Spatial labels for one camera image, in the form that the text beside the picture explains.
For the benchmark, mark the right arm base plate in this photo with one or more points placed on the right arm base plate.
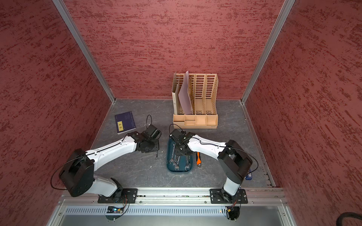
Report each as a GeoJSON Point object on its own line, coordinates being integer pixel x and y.
{"type": "Point", "coordinates": [229, 196]}

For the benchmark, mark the orange handled adjustable wrench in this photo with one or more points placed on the orange handled adjustable wrench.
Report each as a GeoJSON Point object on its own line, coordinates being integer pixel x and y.
{"type": "Point", "coordinates": [199, 162]}

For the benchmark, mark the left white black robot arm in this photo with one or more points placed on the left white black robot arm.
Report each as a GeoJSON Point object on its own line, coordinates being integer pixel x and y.
{"type": "Point", "coordinates": [78, 173]}

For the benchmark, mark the silver wrench in tray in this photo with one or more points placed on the silver wrench in tray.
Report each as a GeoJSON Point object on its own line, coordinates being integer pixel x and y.
{"type": "Point", "coordinates": [187, 166]}

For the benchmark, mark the blue flat box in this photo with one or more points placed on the blue flat box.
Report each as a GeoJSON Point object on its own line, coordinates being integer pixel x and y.
{"type": "Point", "coordinates": [249, 176]}

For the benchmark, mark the dark purple notebook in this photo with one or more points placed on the dark purple notebook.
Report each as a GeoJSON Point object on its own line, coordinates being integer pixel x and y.
{"type": "Point", "coordinates": [125, 122]}

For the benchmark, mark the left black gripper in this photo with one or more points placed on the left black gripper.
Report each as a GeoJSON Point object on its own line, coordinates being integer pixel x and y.
{"type": "Point", "coordinates": [156, 147]}

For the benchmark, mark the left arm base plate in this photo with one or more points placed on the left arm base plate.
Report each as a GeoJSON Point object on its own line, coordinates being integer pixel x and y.
{"type": "Point", "coordinates": [119, 197]}

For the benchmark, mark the beige folder in organizer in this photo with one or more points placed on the beige folder in organizer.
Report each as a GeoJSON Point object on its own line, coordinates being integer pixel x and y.
{"type": "Point", "coordinates": [175, 92]}

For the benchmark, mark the teal plastic storage tray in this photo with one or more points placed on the teal plastic storage tray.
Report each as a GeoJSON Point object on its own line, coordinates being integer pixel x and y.
{"type": "Point", "coordinates": [171, 158]}

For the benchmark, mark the purple folder in organizer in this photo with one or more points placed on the purple folder in organizer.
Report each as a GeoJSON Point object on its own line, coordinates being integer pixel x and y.
{"type": "Point", "coordinates": [184, 97]}

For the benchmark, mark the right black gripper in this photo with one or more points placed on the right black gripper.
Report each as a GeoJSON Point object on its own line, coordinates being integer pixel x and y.
{"type": "Point", "coordinates": [178, 152]}

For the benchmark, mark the wooden desk file organizer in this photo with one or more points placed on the wooden desk file organizer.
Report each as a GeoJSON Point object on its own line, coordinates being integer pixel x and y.
{"type": "Point", "coordinates": [202, 91]}

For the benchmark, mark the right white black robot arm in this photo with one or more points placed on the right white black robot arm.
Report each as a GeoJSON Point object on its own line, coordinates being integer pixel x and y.
{"type": "Point", "coordinates": [234, 161]}

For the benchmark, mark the aluminium front rail frame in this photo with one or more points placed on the aluminium front rail frame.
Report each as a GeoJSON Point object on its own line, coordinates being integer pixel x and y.
{"type": "Point", "coordinates": [177, 206]}

